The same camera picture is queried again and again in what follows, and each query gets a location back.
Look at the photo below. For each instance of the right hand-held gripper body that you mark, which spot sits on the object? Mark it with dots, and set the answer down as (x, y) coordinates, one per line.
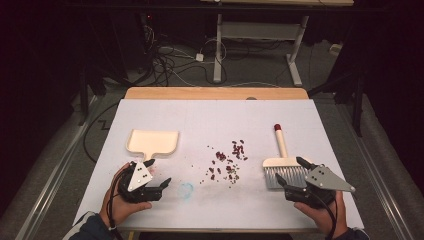
(325, 178)

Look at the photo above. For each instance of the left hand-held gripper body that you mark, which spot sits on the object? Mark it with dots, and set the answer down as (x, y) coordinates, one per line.
(140, 176)

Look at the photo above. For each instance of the cream plastic dustpan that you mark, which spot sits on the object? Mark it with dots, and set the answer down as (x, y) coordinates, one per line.
(152, 142)

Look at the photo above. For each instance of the cream hand brush grey bristles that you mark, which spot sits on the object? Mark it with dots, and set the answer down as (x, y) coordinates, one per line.
(281, 146)

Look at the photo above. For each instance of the person's left hand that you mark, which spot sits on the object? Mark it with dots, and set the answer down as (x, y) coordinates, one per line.
(121, 210)

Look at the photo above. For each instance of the person's right hand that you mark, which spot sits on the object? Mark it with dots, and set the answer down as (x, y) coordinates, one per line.
(325, 220)

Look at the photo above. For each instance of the scattered red beans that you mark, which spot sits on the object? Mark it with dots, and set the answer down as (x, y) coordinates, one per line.
(236, 150)

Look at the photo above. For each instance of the white table cover board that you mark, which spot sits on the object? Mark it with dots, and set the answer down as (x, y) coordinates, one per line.
(213, 120)

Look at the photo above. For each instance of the black metal stand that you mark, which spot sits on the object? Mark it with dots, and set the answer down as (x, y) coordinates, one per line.
(358, 106)
(83, 96)

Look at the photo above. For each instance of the wooden table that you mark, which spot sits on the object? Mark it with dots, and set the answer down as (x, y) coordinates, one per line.
(216, 93)

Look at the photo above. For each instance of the white power adapter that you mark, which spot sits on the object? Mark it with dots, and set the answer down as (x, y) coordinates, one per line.
(199, 57)

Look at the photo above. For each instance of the small white box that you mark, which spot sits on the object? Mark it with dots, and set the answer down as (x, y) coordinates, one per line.
(335, 49)

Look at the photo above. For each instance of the white-legged desk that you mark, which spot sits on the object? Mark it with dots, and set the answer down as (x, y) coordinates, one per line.
(217, 50)

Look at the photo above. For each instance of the metal floor rail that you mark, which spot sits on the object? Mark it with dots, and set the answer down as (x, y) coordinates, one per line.
(383, 193)
(53, 180)

